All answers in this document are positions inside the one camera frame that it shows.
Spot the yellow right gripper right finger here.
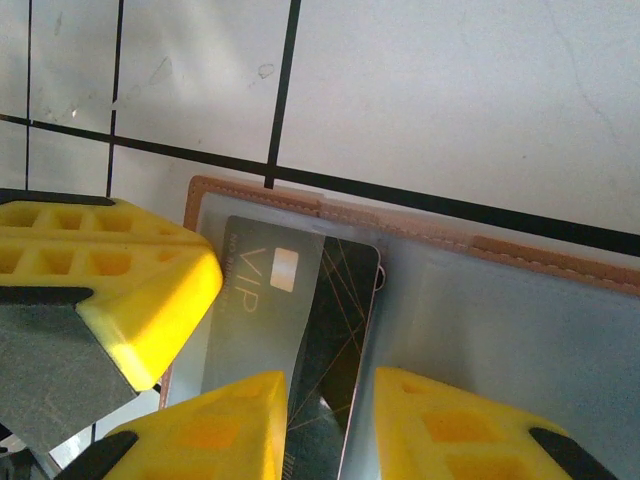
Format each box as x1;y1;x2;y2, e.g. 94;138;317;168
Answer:
374;367;622;480

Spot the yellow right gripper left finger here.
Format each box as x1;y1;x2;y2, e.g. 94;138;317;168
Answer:
64;370;289;480

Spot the tan leather card holder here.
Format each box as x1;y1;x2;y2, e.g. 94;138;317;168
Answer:
159;174;640;480

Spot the black VIP credit card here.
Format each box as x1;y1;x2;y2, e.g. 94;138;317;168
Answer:
199;215;382;480

